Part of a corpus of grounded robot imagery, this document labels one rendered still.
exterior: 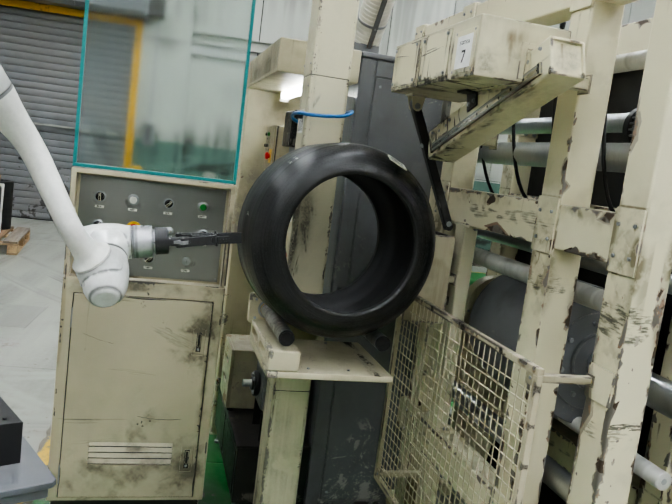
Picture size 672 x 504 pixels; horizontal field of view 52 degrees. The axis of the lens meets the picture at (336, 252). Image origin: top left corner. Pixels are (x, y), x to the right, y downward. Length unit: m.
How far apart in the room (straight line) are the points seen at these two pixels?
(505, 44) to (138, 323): 1.54
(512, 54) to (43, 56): 9.87
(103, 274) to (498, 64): 1.07
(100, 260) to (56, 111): 9.45
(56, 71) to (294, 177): 9.48
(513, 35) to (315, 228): 0.89
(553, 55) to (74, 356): 1.81
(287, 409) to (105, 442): 0.69
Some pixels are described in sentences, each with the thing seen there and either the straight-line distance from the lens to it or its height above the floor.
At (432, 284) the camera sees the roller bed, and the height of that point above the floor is 1.03.
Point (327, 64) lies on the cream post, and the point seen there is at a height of 1.69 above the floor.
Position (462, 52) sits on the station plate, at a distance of 1.80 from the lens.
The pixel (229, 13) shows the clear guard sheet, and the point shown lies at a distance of 2.54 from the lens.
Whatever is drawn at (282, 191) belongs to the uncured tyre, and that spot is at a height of 1.30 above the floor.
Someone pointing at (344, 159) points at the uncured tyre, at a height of 1.40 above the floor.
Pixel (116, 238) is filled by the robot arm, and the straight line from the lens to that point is 1.88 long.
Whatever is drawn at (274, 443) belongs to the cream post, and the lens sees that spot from 2.42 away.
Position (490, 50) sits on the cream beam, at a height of 1.70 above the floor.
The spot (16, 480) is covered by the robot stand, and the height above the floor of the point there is 0.65.
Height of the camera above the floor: 1.39
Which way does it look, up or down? 7 degrees down
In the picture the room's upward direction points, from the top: 7 degrees clockwise
